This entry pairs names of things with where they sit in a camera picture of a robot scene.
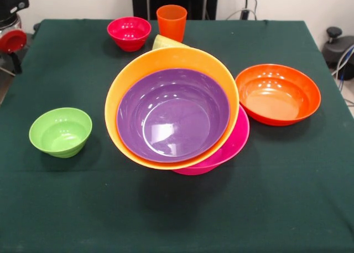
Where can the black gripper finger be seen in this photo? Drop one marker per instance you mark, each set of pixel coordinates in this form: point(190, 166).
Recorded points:
point(16, 63)

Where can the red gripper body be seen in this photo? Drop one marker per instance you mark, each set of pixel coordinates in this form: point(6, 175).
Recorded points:
point(12, 41)

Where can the yellow bowl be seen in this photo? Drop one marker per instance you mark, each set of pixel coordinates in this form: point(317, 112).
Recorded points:
point(121, 81)

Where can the red bowl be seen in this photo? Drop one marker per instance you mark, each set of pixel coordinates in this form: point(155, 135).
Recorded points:
point(130, 34)

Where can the yellow cup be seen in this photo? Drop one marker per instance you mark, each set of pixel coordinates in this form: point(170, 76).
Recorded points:
point(164, 42)

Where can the purple bowl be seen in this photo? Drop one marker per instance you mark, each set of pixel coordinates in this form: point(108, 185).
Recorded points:
point(177, 117)

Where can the pink bowl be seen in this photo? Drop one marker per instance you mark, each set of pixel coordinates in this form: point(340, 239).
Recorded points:
point(238, 142)

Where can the dark grey chair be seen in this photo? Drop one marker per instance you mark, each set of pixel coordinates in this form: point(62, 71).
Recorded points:
point(7, 66)

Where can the small green bowl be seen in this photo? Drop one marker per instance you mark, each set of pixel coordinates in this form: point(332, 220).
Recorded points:
point(61, 134)

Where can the dark green tablecloth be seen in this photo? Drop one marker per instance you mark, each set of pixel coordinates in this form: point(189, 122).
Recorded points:
point(83, 195)

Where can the orange cup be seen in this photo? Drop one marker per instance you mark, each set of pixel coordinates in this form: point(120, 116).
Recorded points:
point(171, 26)

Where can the orange bowl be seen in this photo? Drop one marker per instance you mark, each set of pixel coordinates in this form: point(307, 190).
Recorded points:
point(276, 95)

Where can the black round equipment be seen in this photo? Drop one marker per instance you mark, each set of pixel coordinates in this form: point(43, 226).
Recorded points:
point(336, 48)

